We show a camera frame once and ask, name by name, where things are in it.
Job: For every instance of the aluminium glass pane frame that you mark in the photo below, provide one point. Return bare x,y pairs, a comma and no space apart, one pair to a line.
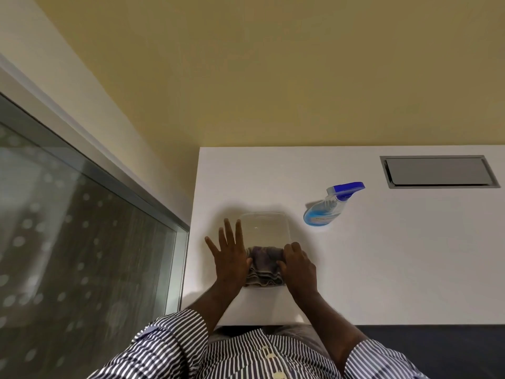
118,181

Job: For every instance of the striped button shirt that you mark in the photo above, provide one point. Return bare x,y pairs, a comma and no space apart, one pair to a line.
244,357

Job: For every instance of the person's left hand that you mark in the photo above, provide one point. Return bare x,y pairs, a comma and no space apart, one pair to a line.
231,264

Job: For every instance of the grey cloth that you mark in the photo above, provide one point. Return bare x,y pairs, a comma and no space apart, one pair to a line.
265,264

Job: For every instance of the blue spray bottle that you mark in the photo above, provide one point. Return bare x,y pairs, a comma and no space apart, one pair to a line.
324,211

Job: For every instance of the clear plastic container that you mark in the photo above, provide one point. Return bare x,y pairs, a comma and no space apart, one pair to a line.
263,232

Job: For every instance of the person's left middle finger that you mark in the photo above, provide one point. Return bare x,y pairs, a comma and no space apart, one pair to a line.
229,232

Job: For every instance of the person's right forearm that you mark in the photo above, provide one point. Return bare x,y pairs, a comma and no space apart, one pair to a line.
329,329

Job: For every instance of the person's right hand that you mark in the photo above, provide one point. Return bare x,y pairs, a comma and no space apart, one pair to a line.
300,274

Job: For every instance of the person's left forearm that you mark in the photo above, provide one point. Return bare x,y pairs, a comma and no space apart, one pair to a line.
215,303

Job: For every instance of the frosted dotted glass pane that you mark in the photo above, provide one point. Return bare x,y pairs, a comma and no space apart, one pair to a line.
71,264

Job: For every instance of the person's left thumb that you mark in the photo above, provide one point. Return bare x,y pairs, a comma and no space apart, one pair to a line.
249,265

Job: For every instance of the person's right thumb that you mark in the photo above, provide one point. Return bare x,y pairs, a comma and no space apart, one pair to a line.
281,267

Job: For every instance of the person's left little finger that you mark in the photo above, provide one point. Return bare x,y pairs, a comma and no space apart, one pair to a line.
212,246

